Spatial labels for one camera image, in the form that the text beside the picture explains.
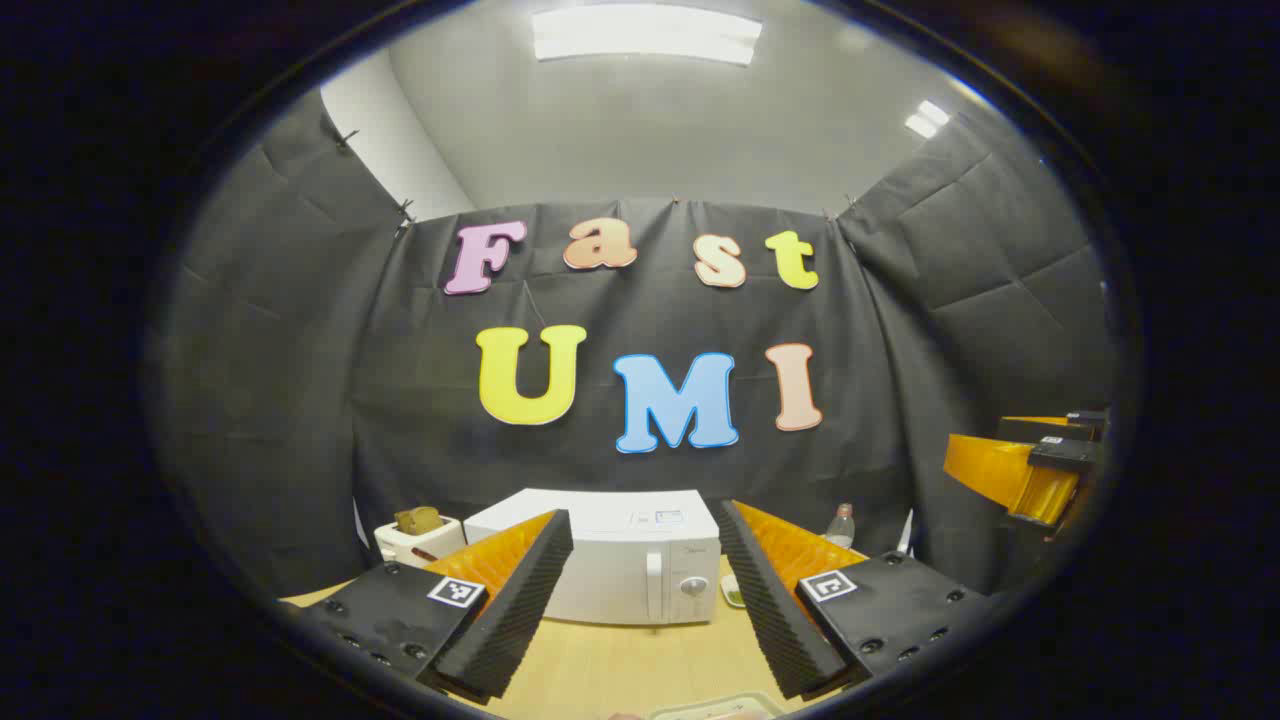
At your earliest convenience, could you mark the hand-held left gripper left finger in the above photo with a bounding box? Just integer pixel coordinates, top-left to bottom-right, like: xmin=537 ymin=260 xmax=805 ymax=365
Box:
xmin=290 ymin=508 xmax=576 ymax=706

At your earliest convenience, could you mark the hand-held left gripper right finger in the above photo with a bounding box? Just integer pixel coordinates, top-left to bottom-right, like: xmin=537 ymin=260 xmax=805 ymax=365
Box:
xmin=718 ymin=498 xmax=991 ymax=701

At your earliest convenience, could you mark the white microwave oven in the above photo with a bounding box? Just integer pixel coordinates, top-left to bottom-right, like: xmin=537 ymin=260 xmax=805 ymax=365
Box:
xmin=463 ymin=488 xmax=723 ymax=627

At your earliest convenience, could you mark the white toaster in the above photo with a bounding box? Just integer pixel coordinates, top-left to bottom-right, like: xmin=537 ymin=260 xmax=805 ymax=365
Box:
xmin=374 ymin=515 xmax=468 ymax=569

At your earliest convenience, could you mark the black backdrop cloth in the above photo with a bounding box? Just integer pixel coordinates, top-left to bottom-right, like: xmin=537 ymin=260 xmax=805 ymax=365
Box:
xmin=160 ymin=90 xmax=1116 ymax=601

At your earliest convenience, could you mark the small ceiling light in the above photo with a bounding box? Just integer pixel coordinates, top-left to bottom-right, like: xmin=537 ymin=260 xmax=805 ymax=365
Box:
xmin=904 ymin=99 xmax=952 ymax=140

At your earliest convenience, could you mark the large ceiling light panel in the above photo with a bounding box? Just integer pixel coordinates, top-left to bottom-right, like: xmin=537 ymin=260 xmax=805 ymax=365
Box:
xmin=532 ymin=4 xmax=764 ymax=67

